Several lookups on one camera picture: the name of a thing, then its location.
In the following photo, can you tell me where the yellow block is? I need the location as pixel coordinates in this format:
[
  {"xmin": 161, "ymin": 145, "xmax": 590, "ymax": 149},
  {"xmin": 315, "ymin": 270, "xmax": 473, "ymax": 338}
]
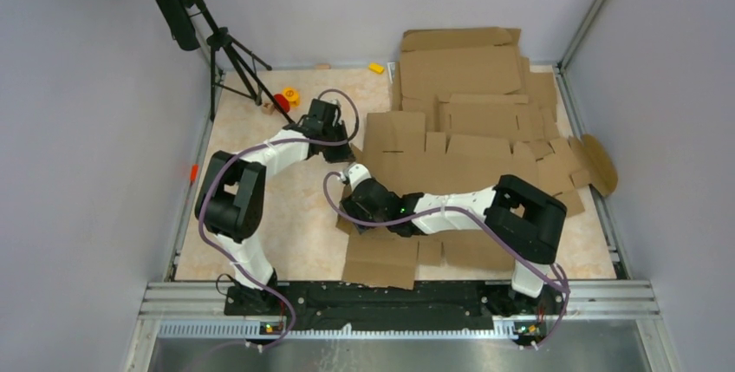
[{"xmin": 368, "ymin": 62, "xmax": 385, "ymax": 75}]

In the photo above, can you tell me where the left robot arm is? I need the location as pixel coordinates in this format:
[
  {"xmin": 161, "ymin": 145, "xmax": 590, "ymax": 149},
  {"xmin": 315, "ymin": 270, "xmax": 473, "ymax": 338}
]
[{"xmin": 195, "ymin": 99, "xmax": 354, "ymax": 314}]

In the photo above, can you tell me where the yellow round toy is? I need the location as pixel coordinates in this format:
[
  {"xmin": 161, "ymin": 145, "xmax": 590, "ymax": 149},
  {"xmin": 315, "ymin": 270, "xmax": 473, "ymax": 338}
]
[{"xmin": 282, "ymin": 87, "xmax": 301, "ymax": 108}]

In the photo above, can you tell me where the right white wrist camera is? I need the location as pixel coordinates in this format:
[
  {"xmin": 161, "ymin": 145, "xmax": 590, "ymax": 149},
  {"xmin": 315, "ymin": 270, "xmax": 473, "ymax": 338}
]
[{"xmin": 338, "ymin": 163, "xmax": 372, "ymax": 187}]

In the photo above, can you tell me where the cardboard box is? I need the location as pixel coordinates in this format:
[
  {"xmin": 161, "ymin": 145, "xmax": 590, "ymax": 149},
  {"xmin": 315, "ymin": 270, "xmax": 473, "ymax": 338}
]
[{"xmin": 337, "ymin": 111, "xmax": 538, "ymax": 289}]

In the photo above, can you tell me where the small wooden block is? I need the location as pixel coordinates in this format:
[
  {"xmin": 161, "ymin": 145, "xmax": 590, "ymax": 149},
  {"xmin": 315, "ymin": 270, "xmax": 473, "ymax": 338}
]
[{"xmin": 261, "ymin": 103, "xmax": 275, "ymax": 115}]

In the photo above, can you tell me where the small printed card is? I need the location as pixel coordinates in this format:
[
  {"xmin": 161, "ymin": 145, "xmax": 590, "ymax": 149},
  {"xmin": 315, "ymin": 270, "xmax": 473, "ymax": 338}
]
[{"xmin": 387, "ymin": 62, "xmax": 396, "ymax": 84}]

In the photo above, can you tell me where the red round toy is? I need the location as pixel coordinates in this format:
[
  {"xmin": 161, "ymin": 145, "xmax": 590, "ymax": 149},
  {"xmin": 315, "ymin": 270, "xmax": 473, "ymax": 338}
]
[{"xmin": 273, "ymin": 94, "xmax": 290, "ymax": 113}]

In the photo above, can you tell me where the black camera tripod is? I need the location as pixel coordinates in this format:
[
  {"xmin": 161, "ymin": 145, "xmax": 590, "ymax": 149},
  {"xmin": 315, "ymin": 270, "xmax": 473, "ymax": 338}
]
[{"xmin": 155, "ymin": 0, "xmax": 275, "ymax": 121}]

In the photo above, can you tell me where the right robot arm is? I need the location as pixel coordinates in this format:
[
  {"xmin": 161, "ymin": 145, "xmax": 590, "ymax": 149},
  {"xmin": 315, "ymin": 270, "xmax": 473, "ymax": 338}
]
[{"xmin": 337, "ymin": 171, "xmax": 567, "ymax": 313}]

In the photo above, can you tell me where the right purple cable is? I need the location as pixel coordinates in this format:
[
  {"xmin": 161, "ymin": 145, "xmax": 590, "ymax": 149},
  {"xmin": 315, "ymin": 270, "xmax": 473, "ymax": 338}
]
[{"xmin": 321, "ymin": 171, "xmax": 572, "ymax": 350}]

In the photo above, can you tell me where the orange clip on frame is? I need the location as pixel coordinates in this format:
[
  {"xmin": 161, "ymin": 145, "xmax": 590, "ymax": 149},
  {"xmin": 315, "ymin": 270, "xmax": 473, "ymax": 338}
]
[{"xmin": 189, "ymin": 164, "xmax": 198, "ymax": 183}]

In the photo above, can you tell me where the stack of cardboard blanks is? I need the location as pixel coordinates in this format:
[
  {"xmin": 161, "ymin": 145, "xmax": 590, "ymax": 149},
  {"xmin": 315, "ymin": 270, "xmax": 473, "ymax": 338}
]
[{"xmin": 393, "ymin": 27, "xmax": 589, "ymax": 216}]

